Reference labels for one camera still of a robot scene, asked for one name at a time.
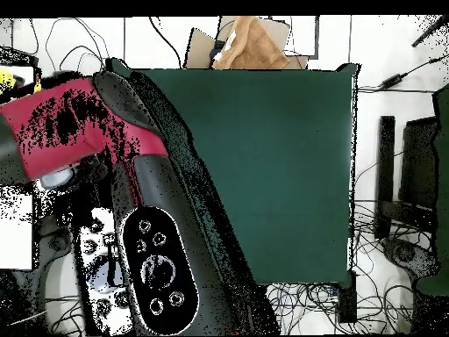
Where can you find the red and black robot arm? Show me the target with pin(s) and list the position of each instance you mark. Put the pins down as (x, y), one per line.
(158, 196)

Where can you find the dark green table cloth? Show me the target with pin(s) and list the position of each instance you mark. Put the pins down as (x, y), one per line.
(280, 158)

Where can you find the cardboard box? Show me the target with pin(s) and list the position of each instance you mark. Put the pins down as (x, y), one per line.
(200, 49)

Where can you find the brown towel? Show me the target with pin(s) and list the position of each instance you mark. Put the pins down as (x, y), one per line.
(252, 49)

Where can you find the black chair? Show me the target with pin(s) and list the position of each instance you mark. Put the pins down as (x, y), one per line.
(419, 161)

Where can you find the white table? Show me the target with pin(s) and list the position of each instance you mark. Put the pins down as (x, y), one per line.
(15, 238)

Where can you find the yellow and black tool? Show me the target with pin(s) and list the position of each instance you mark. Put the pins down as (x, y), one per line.
(7, 80)

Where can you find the black rod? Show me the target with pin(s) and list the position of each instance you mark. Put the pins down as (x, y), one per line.
(429, 31)

